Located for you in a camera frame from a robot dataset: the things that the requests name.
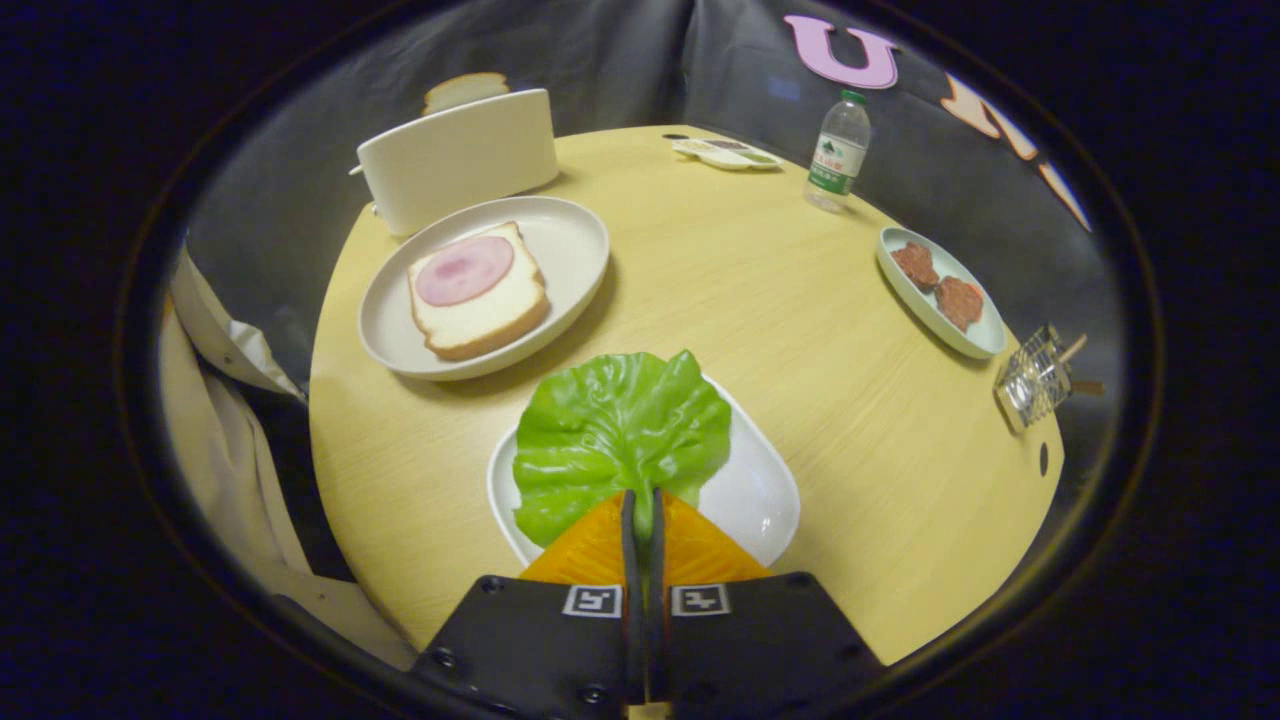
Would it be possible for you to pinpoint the black backdrop cloth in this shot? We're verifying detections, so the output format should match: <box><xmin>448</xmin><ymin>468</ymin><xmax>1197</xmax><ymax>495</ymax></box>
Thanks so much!
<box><xmin>185</xmin><ymin>0</ymin><xmax>1131</xmax><ymax>401</ymax></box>

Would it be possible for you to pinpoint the plain bread slice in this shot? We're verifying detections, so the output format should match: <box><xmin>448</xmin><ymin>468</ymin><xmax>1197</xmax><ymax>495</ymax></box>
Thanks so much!
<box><xmin>422</xmin><ymin>72</ymin><xmax>511</xmax><ymax>116</ymax></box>

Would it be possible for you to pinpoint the grey round plate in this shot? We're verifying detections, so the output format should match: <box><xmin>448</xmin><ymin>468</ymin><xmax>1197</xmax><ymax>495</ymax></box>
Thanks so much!
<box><xmin>358</xmin><ymin>196</ymin><xmax>611</xmax><ymax>382</ymax></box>

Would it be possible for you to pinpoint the pink ham slice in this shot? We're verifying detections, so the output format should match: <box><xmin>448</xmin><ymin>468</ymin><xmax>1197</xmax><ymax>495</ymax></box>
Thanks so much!
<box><xmin>415</xmin><ymin>235</ymin><xmax>515</xmax><ymax>307</ymax></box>

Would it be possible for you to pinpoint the green lettuce leaf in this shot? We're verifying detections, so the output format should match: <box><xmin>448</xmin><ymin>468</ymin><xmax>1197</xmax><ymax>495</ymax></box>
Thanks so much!
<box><xmin>512</xmin><ymin>350</ymin><xmax>733</xmax><ymax>549</ymax></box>

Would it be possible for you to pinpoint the clear plastic water bottle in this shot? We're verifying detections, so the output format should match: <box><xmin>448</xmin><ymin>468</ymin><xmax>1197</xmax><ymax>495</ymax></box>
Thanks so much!
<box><xmin>804</xmin><ymin>89</ymin><xmax>872</xmax><ymax>214</ymax></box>

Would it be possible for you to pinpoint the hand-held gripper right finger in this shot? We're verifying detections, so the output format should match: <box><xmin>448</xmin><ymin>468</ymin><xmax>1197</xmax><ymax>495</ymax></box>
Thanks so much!
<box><xmin>645</xmin><ymin>488</ymin><xmax>886</xmax><ymax>706</ymax></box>

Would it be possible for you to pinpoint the light blue round plate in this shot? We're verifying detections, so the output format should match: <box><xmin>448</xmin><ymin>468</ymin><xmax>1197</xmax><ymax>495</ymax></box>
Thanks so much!
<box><xmin>877</xmin><ymin>226</ymin><xmax>1007</xmax><ymax>360</ymax></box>

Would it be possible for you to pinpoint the brown meat piece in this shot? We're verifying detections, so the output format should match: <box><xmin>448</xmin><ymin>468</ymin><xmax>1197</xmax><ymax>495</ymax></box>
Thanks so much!
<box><xmin>934</xmin><ymin>276</ymin><xmax>985</xmax><ymax>332</ymax></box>
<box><xmin>891</xmin><ymin>242</ymin><xmax>940</xmax><ymax>293</ymax></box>

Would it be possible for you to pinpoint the white rectangular plate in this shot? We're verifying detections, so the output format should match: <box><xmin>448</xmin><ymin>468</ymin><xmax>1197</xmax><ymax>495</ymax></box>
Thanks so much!
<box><xmin>487</xmin><ymin>375</ymin><xmax>801</xmax><ymax>568</ymax></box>

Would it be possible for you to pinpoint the clear glass cup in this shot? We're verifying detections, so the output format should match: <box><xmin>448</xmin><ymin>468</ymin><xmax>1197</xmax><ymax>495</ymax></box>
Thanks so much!
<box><xmin>994</xmin><ymin>325</ymin><xmax>1079</xmax><ymax>435</ymax></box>

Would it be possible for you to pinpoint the thick bread slice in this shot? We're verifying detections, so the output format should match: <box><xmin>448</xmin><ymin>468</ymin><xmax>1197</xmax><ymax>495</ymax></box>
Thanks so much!
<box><xmin>407</xmin><ymin>222</ymin><xmax>550</xmax><ymax>362</ymax></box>

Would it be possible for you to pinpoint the white toaster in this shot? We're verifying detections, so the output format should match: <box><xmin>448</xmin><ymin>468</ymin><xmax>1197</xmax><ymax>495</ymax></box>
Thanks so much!
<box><xmin>349</xmin><ymin>88</ymin><xmax>560</xmax><ymax>238</ymax></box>

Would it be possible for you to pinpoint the white divided seasoning tray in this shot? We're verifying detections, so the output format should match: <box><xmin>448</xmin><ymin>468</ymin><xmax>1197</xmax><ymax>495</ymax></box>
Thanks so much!
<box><xmin>671</xmin><ymin>138</ymin><xmax>784</xmax><ymax>172</ymax></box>

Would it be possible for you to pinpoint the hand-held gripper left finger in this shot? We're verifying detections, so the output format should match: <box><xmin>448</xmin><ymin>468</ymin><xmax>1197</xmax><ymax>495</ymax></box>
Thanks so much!
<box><xmin>412</xmin><ymin>490</ymin><xmax>646</xmax><ymax>713</ymax></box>

